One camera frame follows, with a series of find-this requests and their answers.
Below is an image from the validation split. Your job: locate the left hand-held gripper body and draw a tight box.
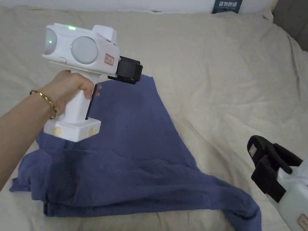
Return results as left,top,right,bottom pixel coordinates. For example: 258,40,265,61
42,23,143,143

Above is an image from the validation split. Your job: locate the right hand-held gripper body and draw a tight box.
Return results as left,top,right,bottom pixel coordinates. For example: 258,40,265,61
251,154,308,231

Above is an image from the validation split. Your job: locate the dark blue shirt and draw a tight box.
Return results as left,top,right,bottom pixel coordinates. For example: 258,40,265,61
9,74,262,231

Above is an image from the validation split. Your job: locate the person's left forearm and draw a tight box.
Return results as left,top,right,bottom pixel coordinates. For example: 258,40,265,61
0,80,59,193

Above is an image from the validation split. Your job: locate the person's left hand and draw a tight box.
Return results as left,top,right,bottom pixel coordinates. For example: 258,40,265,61
49,70,100,119

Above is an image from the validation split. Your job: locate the bed with beige sheet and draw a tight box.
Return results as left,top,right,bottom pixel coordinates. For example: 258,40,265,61
0,5,308,231

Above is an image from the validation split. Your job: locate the grey padded headboard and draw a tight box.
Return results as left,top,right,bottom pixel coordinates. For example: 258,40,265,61
273,0,308,51

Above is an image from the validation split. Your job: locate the dark blue sign card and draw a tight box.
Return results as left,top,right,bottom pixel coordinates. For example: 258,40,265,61
211,0,239,14

